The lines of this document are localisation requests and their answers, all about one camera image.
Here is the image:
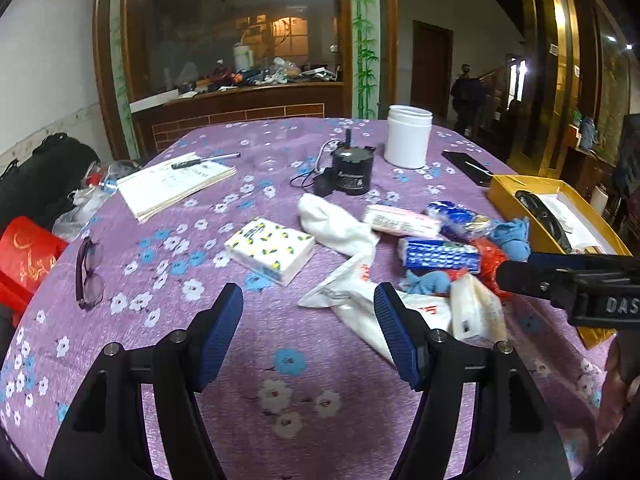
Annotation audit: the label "black curved object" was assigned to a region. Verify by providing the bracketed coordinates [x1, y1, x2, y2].
[515, 190, 573, 253]

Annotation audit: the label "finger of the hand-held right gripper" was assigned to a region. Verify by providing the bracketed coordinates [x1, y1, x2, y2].
[527, 252, 603, 273]
[496, 259, 581, 309]

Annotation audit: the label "black electric motor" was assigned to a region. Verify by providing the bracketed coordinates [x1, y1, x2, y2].
[330, 129, 377, 194]

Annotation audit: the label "white paper sheet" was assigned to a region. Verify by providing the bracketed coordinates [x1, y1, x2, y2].
[537, 192, 618, 256]

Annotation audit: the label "wooden counter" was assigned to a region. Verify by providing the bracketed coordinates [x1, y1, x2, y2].
[131, 80, 346, 156]

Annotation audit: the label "brown wooden door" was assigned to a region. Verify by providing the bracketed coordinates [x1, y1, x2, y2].
[411, 20, 454, 121]

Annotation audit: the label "dark framed eyeglasses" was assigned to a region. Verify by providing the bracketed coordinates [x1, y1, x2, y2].
[75, 236, 104, 310]

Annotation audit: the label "wooden framed glass partition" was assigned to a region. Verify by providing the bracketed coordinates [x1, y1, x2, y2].
[95, 0, 398, 161]

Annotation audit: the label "pink tissue pack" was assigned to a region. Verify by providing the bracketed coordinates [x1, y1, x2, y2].
[363, 204, 443, 239]

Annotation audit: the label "white sock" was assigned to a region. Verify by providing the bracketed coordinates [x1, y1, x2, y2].
[298, 193, 381, 271]

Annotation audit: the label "black pen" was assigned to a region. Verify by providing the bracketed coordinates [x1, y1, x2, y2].
[171, 152, 242, 170]

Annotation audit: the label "pile of counter clutter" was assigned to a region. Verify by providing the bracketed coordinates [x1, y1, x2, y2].
[177, 57, 343, 93]

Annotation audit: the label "bamboo painted pillar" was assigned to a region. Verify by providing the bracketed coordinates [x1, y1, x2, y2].
[350, 0, 383, 121]

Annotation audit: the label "small blue bag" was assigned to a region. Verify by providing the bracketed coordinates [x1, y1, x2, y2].
[580, 117, 599, 152]

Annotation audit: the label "blue and white packet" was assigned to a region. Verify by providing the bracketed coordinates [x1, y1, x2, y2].
[425, 201, 493, 241]

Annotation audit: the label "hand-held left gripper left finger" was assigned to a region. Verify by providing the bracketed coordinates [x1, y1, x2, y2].
[45, 282, 245, 480]

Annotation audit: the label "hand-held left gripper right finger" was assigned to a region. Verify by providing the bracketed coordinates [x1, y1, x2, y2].
[374, 282, 571, 480]

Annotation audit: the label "white paper notebook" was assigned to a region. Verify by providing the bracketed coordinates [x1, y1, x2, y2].
[116, 151, 238, 224]

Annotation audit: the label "blue sock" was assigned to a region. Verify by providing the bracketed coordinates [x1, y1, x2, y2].
[487, 216, 532, 262]
[404, 270, 451, 297]

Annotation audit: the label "red plastic bag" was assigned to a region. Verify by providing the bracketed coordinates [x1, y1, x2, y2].
[447, 237, 516, 303]

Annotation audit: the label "yellow patterned tissue pack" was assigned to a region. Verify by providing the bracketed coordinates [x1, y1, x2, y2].
[223, 216, 316, 287]

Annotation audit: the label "pile of plastic bags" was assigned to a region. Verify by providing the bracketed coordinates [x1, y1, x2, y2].
[52, 160, 141, 243]

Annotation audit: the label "black bag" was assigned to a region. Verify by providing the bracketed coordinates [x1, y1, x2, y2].
[0, 132, 103, 226]

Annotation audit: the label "yellow cardboard box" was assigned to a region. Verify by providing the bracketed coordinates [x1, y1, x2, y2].
[487, 174, 632, 350]

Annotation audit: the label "black capacitor block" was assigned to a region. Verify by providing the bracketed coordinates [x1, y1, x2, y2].
[312, 167, 337, 197]

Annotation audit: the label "purple floral tablecloth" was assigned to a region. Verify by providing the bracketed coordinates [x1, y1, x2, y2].
[0, 117, 633, 480]

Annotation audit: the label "white plastic jar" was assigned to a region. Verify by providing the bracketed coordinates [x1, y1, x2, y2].
[384, 105, 434, 169]

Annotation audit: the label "golden door frame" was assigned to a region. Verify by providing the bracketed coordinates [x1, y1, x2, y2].
[520, 0, 586, 178]

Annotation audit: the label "plain white tissue pack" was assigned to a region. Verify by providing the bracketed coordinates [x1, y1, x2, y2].
[450, 274, 508, 350]

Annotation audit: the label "blue tissue pack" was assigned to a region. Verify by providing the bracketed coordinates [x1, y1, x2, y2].
[398, 236, 482, 273]

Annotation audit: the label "white flat board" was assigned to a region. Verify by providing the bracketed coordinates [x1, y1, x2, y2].
[129, 91, 181, 113]

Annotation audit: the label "person's right hand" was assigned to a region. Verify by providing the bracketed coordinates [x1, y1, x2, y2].
[597, 332, 640, 441]

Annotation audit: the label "black smartphone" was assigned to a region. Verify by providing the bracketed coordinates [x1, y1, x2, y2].
[441, 150, 496, 188]

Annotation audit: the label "red gift bag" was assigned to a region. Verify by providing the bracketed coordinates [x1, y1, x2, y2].
[0, 216, 69, 328]

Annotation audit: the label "white plastic bag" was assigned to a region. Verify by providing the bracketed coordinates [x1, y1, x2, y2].
[298, 252, 453, 363]

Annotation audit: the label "clear plastic cup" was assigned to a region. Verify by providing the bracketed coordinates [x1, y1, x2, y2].
[252, 127, 288, 173]

